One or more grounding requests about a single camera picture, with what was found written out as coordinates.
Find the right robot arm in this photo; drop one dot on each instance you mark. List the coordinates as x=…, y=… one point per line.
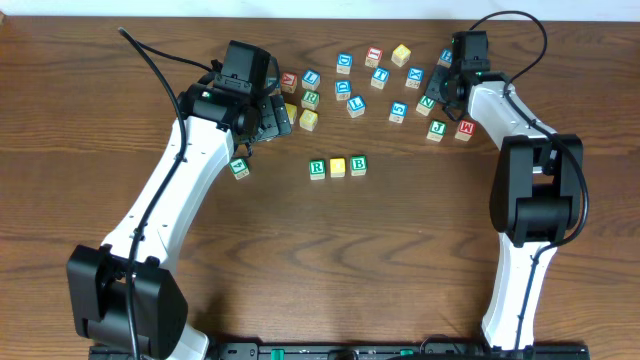
x=538, y=201

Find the yellow block centre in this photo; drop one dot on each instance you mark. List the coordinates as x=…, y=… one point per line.
x=308, y=120

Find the red M block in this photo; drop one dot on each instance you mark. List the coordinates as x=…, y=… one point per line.
x=465, y=130

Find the blue L block lower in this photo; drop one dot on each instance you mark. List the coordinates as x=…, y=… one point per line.
x=356, y=106

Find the red I block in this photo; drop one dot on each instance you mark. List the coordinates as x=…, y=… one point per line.
x=373, y=57

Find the yellow O block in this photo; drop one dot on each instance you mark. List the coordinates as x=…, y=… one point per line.
x=337, y=167

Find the green N block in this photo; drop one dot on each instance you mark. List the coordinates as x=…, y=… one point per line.
x=425, y=105

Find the green J block right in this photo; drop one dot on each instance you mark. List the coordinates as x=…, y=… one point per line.
x=436, y=131

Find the green 4 block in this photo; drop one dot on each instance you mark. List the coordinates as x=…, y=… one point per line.
x=239, y=168

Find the blue T block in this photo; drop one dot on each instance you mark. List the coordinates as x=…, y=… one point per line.
x=380, y=78

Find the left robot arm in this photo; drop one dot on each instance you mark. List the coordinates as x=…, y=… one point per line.
x=123, y=293

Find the blue P block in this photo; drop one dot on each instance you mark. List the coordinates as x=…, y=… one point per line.
x=274, y=83

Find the green r block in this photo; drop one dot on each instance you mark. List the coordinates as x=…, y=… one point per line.
x=317, y=169
x=310, y=100

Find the yellow block top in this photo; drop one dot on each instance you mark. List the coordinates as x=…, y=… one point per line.
x=400, y=55

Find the green B block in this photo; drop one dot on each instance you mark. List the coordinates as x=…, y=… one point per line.
x=358, y=165

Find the blue H block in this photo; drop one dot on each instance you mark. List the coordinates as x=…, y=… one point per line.
x=445, y=58

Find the yellow block left middle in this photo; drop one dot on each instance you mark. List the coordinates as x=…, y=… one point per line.
x=291, y=112

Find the red A block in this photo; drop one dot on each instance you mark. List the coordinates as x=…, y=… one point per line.
x=288, y=82

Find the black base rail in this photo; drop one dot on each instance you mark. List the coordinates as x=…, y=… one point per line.
x=432, y=349

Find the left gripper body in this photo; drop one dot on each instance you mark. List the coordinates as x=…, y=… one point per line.
x=275, y=116

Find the blue X block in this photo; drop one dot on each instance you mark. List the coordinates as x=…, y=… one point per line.
x=414, y=77

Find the blue D block upper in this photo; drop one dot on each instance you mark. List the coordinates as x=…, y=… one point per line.
x=344, y=63

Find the blue l block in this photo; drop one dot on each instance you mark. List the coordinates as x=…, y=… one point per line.
x=356, y=106
x=311, y=80

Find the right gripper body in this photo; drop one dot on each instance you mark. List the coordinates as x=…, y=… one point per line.
x=438, y=86

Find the blue D block lower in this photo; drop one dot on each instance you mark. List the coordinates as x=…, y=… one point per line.
x=342, y=90

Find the blue L block upper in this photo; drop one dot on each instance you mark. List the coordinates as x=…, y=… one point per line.
x=311, y=80

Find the blue d block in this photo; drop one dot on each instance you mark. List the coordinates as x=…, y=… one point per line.
x=342, y=90
x=344, y=63

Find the blue 5 block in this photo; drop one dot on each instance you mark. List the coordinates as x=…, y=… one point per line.
x=398, y=112

